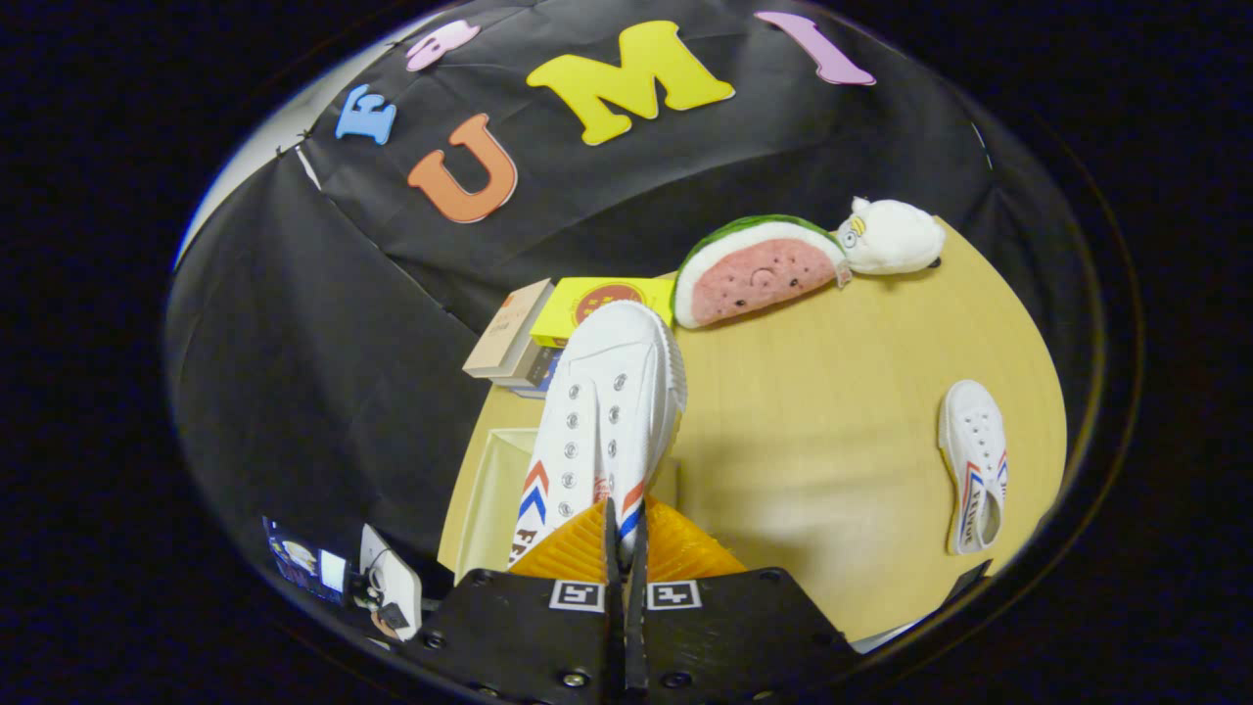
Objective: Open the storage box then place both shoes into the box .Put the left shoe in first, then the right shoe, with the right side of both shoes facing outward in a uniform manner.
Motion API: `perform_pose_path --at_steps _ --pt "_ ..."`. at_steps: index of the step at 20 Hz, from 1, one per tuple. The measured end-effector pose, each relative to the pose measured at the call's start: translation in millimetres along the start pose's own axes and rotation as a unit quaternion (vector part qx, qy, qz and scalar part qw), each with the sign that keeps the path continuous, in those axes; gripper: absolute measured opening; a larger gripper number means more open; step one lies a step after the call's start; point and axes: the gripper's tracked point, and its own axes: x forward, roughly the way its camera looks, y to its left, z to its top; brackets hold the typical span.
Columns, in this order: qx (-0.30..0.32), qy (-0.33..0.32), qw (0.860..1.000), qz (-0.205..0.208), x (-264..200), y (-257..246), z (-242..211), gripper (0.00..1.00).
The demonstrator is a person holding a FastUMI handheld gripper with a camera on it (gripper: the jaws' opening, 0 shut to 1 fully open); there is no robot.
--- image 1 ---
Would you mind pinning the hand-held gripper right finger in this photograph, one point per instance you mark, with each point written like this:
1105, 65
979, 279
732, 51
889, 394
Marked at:
724, 636

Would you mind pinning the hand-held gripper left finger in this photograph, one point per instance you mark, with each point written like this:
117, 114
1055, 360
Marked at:
533, 636

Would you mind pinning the beige storage box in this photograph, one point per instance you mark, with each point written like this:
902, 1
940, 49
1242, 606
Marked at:
489, 509

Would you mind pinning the white canvas shoe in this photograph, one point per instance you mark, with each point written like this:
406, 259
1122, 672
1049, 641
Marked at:
607, 392
974, 441

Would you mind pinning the white pad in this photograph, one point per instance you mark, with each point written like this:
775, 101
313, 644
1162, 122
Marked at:
396, 578

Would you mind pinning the laptop screen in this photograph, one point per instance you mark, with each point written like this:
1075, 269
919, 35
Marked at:
299, 563

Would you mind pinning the blue book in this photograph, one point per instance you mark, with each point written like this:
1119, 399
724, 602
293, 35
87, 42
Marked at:
543, 385

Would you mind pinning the grey book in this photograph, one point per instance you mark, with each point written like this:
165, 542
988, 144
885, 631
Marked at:
536, 367

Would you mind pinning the tan cover book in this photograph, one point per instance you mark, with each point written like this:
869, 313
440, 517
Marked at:
509, 328

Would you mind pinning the yellow book with red circle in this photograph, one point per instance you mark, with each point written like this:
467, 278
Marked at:
568, 308

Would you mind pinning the watermelon slice plush toy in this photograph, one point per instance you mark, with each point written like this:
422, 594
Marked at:
759, 279

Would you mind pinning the white plush toy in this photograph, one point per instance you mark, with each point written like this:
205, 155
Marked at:
896, 238

